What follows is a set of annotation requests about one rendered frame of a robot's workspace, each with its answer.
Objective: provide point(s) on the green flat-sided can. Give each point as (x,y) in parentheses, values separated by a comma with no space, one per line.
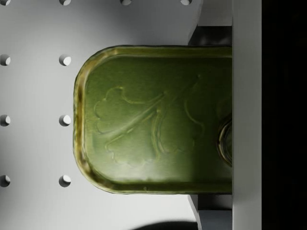
(153,119)

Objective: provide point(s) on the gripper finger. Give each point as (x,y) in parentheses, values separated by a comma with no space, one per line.
(213,28)
(213,206)

